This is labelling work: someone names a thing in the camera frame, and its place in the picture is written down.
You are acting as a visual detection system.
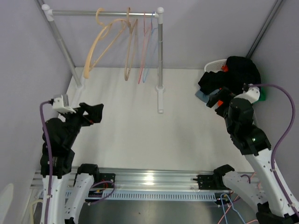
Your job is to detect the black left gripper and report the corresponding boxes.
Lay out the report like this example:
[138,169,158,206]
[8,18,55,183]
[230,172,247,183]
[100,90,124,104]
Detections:
[60,102,103,147]

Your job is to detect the grey-blue t shirt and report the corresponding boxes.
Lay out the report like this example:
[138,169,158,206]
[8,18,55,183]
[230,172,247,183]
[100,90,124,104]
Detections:
[195,90,209,104]

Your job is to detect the black t shirt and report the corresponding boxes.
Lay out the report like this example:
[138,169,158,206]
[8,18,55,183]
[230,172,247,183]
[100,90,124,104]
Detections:
[198,56,261,95]

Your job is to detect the green t shirt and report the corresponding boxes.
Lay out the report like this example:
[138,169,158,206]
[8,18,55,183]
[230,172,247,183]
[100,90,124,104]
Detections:
[258,87,266,101]

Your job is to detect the beige wooden hanger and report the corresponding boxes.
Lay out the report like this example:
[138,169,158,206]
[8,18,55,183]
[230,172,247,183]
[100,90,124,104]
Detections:
[124,8,138,81]
[83,7,130,79]

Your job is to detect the light blue wire hanger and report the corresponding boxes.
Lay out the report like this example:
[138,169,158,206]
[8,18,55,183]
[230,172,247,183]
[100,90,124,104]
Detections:
[142,12,157,83]

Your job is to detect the pink wire hanger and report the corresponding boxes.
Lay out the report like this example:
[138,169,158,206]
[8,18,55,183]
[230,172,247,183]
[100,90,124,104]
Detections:
[137,14,152,84]
[217,171,262,224]

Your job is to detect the orange t shirt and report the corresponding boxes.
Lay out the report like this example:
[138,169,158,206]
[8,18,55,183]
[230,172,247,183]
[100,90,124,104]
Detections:
[221,65,228,72]

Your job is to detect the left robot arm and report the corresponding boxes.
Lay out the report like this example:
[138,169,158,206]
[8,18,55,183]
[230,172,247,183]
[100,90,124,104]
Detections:
[40,102,104,224]

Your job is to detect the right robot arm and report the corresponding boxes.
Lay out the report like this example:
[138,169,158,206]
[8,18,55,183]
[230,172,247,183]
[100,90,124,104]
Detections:
[206,84,299,224]

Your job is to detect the beige hanger on floor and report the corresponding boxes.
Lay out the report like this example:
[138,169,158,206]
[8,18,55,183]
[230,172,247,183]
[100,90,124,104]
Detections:
[30,199,45,224]

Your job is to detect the white perforated plastic basket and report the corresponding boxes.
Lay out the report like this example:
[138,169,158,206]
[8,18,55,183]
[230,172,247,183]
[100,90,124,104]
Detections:
[204,59,227,72]

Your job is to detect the metal clothes rack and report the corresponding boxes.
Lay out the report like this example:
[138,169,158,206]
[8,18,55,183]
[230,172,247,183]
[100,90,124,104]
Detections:
[41,3,165,114]

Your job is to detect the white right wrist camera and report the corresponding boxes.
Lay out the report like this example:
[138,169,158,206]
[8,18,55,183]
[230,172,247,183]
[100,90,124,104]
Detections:
[235,84,260,104]

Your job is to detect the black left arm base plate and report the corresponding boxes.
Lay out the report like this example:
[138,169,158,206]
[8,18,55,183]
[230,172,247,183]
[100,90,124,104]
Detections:
[98,173,116,189]

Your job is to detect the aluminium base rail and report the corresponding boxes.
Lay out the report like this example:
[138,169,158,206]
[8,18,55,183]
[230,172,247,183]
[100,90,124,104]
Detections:
[29,166,267,191]

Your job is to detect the white slotted cable duct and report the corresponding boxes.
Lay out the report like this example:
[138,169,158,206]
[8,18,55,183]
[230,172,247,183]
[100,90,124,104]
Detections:
[85,190,216,202]

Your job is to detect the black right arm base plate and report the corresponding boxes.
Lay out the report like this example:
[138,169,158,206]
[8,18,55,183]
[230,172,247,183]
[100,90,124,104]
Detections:
[193,174,227,190]

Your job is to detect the pink wire hanger on floor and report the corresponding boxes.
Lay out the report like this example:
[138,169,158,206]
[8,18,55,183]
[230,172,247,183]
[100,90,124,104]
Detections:
[217,171,262,224]

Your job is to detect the blue wire hanger on floor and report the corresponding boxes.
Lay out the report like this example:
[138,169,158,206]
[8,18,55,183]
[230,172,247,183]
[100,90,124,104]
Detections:
[221,193,246,224]

